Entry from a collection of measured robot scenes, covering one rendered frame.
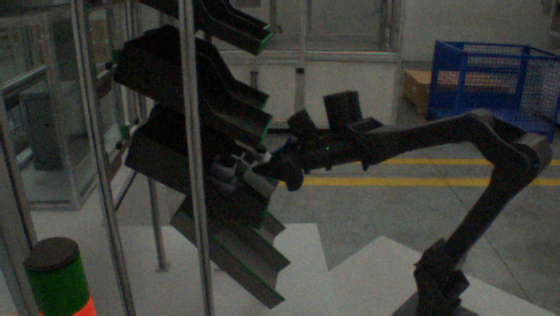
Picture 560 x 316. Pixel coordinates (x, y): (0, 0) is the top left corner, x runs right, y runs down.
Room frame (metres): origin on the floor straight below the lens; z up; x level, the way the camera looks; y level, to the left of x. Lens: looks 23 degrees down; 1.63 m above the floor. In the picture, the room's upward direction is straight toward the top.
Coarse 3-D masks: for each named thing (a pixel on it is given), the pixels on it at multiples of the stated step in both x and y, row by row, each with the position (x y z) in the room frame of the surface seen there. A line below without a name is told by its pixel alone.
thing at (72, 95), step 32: (0, 32) 1.32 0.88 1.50; (32, 32) 1.32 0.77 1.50; (64, 32) 1.46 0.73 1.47; (96, 32) 1.79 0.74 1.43; (0, 64) 1.32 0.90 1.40; (32, 64) 1.32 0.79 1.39; (64, 64) 1.43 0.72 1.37; (96, 64) 1.74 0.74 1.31; (32, 96) 1.32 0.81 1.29; (64, 96) 1.39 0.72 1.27; (32, 128) 1.32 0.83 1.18; (32, 160) 1.32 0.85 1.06; (32, 192) 1.32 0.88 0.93; (64, 192) 1.33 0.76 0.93
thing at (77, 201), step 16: (0, 16) 1.75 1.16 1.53; (16, 16) 1.33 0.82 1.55; (32, 16) 1.31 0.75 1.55; (48, 16) 1.33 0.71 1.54; (64, 16) 1.45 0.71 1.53; (112, 16) 1.99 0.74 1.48; (48, 32) 1.31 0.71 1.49; (112, 32) 1.97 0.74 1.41; (48, 48) 1.31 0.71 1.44; (48, 64) 1.32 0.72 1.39; (48, 80) 1.31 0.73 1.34; (64, 112) 1.34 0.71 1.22; (64, 128) 1.32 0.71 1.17; (64, 144) 1.31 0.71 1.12; (64, 160) 1.31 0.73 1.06; (32, 208) 1.31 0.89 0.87; (48, 208) 1.31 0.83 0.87; (64, 208) 1.31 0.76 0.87; (80, 208) 1.32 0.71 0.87
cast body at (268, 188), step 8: (264, 160) 0.75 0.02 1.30; (240, 168) 0.78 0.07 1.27; (248, 168) 0.77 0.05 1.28; (248, 176) 0.76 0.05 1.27; (256, 176) 0.76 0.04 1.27; (264, 176) 0.75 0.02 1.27; (256, 184) 0.75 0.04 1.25; (264, 184) 0.75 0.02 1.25; (272, 184) 0.75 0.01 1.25; (264, 192) 0.75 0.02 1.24; (272, 192) 0.75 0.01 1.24
